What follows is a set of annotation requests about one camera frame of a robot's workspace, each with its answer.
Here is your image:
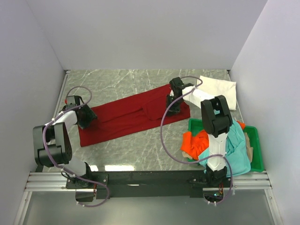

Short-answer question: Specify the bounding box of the red t shirt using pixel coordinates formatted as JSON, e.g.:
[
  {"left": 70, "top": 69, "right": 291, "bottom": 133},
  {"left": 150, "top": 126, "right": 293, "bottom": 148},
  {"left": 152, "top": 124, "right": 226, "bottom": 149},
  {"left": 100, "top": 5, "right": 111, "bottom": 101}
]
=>
[{"left": 78, "top": 83, "right": 191, "bottom": 148}]

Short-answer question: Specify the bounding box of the orange t shirt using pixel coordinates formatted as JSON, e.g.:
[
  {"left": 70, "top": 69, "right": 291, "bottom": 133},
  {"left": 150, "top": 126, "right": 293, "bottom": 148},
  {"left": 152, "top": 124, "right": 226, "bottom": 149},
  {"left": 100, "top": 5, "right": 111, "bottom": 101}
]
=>
[{"left": 180, "top": 121, "right": 246, "bottom": 160}]

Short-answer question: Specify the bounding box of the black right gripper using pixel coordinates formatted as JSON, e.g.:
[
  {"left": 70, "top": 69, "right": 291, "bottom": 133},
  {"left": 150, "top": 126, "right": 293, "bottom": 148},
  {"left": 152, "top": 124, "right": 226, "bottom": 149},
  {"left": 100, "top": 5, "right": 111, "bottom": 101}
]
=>
[{"left": 164, "top": 95, "right": 183, "bottom": 117}]

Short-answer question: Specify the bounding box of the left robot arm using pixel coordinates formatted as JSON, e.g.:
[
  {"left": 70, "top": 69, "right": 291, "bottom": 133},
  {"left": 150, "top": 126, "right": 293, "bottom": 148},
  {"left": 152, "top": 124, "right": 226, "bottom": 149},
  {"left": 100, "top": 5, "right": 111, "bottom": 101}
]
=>
[{"left": 32, "top": 96, "right": 97, "bottom": 188}]

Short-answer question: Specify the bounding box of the teal t shirt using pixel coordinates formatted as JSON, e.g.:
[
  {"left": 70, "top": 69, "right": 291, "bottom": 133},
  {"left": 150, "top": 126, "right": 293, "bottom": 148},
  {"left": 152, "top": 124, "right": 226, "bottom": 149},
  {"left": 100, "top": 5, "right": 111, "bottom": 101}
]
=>
[{"left": 198, "top": 119, "right": 251, "bottom": 176}]

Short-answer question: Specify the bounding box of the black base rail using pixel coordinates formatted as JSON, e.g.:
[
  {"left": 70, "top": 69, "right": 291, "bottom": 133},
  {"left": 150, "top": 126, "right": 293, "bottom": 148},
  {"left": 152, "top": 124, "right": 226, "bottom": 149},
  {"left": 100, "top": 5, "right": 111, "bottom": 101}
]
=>
[{"left": 62, "top": 170, "right": 231, "bottom": 203}]

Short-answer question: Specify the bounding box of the green plastic bin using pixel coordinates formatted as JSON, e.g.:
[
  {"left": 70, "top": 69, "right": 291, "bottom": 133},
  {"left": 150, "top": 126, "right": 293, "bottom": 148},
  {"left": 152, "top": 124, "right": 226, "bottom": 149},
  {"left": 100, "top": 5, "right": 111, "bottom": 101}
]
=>
[{"left": 188, "top": 119, "right": 265, "bottom": 177}]

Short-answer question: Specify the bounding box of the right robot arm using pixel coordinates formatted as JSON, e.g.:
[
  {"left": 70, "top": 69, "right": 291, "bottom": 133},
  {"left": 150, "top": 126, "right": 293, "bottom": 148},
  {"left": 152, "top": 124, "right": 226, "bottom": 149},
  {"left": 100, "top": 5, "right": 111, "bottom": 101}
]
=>
[{"left": 160, "top": 77, "right": 233, "bottom": 187}]

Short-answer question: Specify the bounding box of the folded white t shirt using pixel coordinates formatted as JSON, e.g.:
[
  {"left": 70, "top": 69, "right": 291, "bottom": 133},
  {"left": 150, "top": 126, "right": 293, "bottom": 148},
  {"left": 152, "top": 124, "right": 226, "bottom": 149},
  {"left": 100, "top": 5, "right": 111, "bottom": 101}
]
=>
[{"left": 198, "top": 76, "right": 237, "bottom": 111}]

